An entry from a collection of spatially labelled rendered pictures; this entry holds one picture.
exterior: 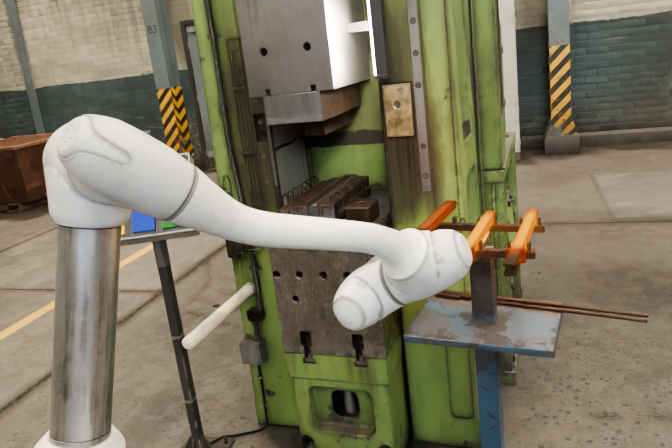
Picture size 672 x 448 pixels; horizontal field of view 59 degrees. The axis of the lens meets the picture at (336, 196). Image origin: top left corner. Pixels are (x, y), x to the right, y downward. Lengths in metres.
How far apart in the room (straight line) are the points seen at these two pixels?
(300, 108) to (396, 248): 0.96
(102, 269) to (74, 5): 8.97
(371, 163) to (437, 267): 1.34
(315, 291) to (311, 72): 0.72
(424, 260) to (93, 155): 0.58
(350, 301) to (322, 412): 1.22
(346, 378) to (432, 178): 0.75
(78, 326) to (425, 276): 0.60
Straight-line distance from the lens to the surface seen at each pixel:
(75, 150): 0.88
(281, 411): 2.60
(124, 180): 0.88
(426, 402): 2.35
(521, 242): 1.56
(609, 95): 7.79
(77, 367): 1.11
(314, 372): 2.18
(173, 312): 2.29
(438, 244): 1.09
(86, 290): 1.07
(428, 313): 1.83
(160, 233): 2.06
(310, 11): 1.89
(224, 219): 0.96
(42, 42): 10.37
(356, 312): 1.14
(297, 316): 2.09
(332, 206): 1.96
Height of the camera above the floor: 1.48
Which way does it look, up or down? 14 degrees down
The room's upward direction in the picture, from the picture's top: 7 degrees counter-clockwise
